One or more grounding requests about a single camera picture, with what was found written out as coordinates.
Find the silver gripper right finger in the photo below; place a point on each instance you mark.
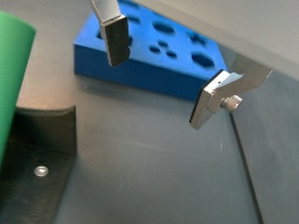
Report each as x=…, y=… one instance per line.
x=218, y=94

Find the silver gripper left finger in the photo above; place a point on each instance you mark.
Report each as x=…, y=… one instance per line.
x=113, y=30

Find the green oval cylinder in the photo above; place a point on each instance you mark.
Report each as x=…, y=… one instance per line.
x=16, y=43

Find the black curved cradle fixture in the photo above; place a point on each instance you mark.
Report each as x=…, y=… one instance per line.
x=37, y=161

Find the blue shape sorter block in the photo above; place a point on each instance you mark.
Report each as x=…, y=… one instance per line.
x=172, y=59

